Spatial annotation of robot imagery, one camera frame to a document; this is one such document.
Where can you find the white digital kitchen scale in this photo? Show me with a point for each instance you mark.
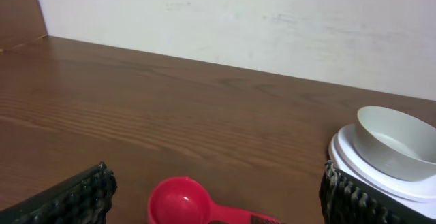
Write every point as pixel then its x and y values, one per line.
pixel 417 195

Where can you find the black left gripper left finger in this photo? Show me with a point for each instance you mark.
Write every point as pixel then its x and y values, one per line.
pixel 85 198

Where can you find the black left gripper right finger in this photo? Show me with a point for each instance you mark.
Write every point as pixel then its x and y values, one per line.
pixel 345 199

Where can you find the red plastic measuring scoop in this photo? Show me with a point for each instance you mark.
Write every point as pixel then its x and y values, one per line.
pixel 182 200

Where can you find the grey round bowl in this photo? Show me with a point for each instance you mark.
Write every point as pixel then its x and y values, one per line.
pixel 395 143

